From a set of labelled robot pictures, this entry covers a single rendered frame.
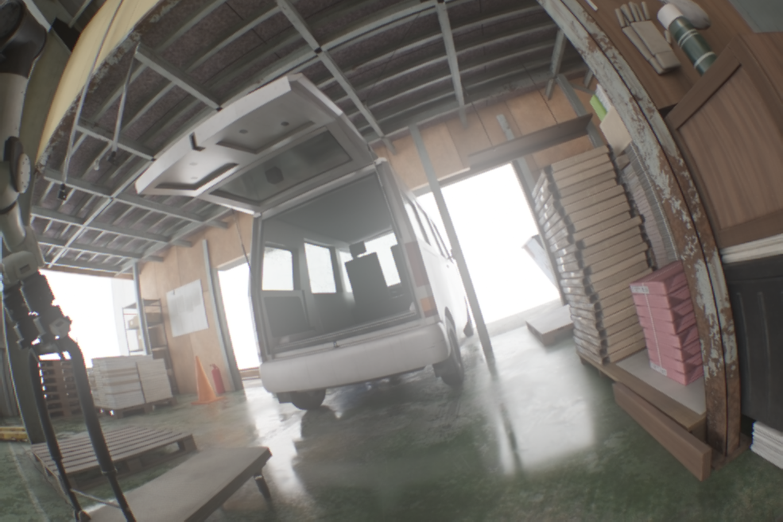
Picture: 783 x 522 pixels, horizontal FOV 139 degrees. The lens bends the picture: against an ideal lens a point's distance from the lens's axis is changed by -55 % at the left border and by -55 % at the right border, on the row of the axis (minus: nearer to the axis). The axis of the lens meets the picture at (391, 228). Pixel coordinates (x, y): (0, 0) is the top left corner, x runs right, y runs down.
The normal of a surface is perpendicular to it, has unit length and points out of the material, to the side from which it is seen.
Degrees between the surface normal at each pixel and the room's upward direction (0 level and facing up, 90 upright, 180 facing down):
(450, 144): 90
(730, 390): 90
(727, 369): 90
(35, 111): 90
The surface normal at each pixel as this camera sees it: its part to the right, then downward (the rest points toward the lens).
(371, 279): -0.26, -0.12
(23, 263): 0.87, -0.11
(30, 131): 0.92, -0.33
